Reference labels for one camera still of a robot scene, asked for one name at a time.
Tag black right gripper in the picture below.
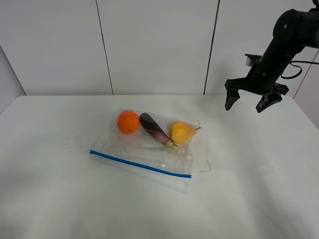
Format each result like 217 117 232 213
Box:
225 63 289 113

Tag clear zip bag blue seal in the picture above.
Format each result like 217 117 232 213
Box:
89 108 211 191

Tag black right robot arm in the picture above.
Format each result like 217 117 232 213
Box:
225 7 319 113

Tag yellow pear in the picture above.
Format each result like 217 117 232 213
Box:
169 121 201 143

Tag purple eggplant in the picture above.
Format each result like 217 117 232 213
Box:
139 113 178 149

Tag orange fruit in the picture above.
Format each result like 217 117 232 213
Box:
117 110 140 134

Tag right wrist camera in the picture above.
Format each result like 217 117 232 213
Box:
245 54 262 67

